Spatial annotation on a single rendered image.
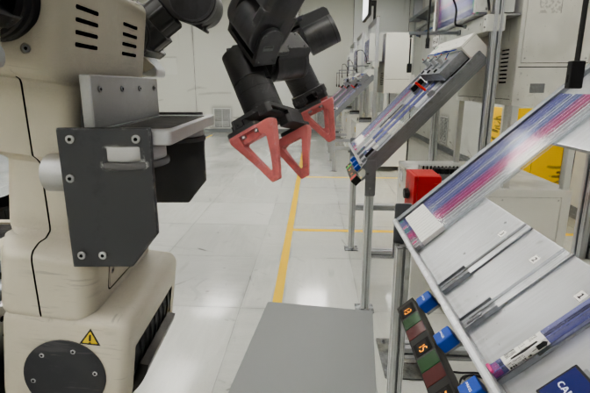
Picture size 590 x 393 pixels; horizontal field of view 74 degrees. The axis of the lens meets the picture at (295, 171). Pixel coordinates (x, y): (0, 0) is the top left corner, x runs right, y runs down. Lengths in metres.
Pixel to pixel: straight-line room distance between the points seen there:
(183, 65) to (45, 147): 9.13
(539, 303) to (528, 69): 1.47
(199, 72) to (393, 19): 4.48
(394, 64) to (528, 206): 3.35
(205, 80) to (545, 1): 8.14
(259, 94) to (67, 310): 0.37
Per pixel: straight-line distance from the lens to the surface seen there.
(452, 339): 0.70
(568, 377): 0.53
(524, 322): 0.66
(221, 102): 9.42
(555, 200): 2.18
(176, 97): 9.72
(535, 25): 2.04
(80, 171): 0.49
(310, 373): 0.77
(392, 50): 5.15
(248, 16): 0.54
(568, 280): 0.68
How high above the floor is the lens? 1.09
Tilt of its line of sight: 12 degrees down
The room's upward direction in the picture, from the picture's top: straight up
